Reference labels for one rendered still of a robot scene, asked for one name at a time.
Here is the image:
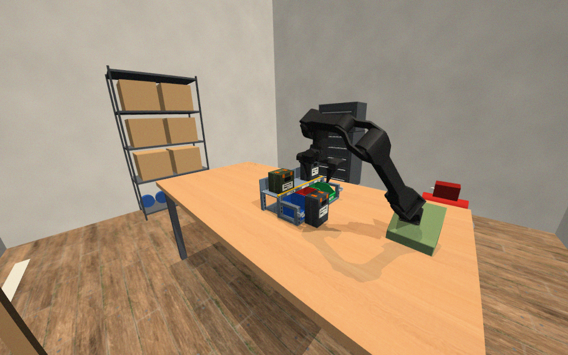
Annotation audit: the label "red open bin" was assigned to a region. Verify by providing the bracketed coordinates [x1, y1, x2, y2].
[295, 187, 316, 196]

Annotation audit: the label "green open bin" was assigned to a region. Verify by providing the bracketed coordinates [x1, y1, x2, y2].
[308, 182, 336, 202]

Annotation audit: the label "blue bin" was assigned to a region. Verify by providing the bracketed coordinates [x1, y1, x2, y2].
[283, 193, 305, 221]

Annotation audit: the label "grey metal bin rack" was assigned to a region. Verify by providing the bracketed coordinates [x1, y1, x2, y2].
[259, 167, 343, 226]

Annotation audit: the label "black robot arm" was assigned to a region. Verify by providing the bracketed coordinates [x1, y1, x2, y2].
[299, 109, 426, 225]

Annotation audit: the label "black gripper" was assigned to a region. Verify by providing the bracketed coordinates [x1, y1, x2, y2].
[296, 142, 344, 183]

